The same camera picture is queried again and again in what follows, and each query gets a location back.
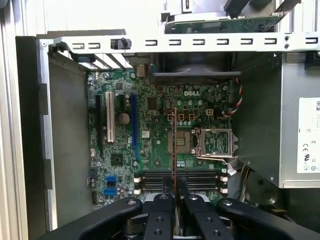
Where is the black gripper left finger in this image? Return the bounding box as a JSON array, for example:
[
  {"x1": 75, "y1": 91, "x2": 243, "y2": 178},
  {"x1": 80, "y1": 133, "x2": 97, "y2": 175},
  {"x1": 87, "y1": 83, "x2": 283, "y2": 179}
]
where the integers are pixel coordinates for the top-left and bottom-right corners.
[{"x1": 37, "y1": 177, "x2": 175, "y2": 240}]

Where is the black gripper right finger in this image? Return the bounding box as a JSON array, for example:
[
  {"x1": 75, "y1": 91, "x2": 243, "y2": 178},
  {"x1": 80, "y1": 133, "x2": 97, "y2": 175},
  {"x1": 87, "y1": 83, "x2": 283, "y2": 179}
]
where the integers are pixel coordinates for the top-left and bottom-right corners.
[{"x1": 178, "y1": 177, "x2": 320, "y2": 240}]

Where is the green RAM stick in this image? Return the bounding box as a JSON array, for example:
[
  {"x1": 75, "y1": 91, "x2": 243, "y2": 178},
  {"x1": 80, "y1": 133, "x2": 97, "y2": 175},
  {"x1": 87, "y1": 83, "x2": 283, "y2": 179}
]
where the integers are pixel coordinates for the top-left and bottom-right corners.
[{"x1": 171, "y1": 106, "x2": 185, "y2": 240}]

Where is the RAM slot with white clips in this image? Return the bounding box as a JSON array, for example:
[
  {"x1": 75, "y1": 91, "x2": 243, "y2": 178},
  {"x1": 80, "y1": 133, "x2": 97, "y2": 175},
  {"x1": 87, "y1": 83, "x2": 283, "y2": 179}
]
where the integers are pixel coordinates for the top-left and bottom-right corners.
[
  {"x1": 133, "y1": 175, "x2": 229, "y2": 182},
  {"x1": 133, "y1": 186, "x2": 229, "y2": 196}
]

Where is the RAM slot with black clips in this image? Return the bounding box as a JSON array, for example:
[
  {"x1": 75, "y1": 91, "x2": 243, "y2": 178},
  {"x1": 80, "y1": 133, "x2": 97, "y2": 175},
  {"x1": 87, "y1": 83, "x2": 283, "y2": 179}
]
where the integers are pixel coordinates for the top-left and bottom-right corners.
[
  {"x1": 141, "y1": 169, "x2": 223, "y2": 176},
  {"x1": 141, "y1": 181, "x2": 223, "y2": 187}
]

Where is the green motherboard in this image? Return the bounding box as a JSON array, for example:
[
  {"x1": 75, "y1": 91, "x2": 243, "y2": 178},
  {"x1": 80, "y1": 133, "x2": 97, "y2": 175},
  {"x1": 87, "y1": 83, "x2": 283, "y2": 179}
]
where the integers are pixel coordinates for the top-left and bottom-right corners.
[{"x1": 86, "y1": 69, "x2": 232, "y2": 208}]

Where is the CPU socket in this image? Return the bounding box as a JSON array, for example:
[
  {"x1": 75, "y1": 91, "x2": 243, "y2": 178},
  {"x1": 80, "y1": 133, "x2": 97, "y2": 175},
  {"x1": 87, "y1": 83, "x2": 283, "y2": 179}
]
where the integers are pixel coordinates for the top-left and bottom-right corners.
[{"x1": 166, "y1": 129, "x2": 191, "y2": 154}]

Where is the metal socket cover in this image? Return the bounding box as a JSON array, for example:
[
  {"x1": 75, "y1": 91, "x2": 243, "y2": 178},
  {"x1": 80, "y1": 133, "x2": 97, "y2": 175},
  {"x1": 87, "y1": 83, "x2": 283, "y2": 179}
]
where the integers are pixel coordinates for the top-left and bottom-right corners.
[{"x1": 191, "y1": 127, "x2": 239, "y2": 159}]

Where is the blue expansion slot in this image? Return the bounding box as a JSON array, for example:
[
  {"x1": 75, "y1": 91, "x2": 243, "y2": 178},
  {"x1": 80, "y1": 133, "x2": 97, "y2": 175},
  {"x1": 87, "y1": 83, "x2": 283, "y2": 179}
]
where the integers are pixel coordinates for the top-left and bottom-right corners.
[{"x1": 129, "y1": 93, "x2": 139, "y2": 157}]

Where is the round coin cell battery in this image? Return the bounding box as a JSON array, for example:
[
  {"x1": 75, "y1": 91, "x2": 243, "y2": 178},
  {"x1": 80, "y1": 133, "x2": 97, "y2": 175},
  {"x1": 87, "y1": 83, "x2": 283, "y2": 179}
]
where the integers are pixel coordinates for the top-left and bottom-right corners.
[{"x1": 118, "y1": 113, "x2": 131, "y2": 126}]

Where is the long black expansion slot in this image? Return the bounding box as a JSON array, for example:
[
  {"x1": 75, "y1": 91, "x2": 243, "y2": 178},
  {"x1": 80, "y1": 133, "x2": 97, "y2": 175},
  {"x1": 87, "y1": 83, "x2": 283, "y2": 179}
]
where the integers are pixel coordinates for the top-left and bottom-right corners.
[{"x1": 95, "y1": 93, "x2": 105, "y2": 161}]

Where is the white expansion slot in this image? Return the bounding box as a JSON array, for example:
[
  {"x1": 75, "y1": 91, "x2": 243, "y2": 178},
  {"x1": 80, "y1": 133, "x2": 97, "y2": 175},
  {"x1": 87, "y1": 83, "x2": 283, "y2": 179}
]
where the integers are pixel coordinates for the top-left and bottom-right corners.
[{"x1": 105, "y1": 91, "x2": 116, "y2": 143}]

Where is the grey power supply unit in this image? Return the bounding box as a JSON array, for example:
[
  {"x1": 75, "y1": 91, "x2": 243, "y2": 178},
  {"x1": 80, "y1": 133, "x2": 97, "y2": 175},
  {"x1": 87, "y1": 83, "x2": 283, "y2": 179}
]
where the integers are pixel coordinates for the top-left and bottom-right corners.
[{"x1": 229, "y1": 53, "x2": 320, "y2": 190}]

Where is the black case fan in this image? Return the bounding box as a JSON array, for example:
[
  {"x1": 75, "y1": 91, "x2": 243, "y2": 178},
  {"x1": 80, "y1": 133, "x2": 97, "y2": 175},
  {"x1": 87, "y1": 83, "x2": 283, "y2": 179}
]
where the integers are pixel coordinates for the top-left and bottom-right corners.
[{"x1": 152, "y1": 52, "x2": 242, "y2": 81}]

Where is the black PC case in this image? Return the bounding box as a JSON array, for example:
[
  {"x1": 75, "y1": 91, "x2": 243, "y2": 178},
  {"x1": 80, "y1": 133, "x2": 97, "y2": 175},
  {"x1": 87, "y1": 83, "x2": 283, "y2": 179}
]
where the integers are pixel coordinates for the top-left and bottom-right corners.
[{"x1": 14, "y1": 29, "x2": 320, "y2": 240}]

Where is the green graphics card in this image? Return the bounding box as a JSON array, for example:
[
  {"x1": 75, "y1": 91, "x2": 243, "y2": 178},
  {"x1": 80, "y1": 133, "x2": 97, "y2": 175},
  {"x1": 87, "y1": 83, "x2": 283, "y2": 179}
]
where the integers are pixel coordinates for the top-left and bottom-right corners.
[{"x1": 164, "y1": 15, "x2": 285, "y2": 35}]

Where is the multicolour supply wire bundle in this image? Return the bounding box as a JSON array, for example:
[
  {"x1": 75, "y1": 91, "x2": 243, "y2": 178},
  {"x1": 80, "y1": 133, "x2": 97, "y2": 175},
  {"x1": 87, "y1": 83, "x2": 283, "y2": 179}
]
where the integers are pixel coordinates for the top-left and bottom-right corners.
[{"x1": 223, "y1": 158, "x2": 255, "y2": 205}]

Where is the twisted fan wire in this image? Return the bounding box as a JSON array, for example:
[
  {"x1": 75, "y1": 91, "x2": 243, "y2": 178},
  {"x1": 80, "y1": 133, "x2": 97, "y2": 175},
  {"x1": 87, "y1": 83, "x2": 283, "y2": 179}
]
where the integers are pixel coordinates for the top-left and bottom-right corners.
[{"x1": 217, "y1": 77, "x2": 245, "y2": 120}]

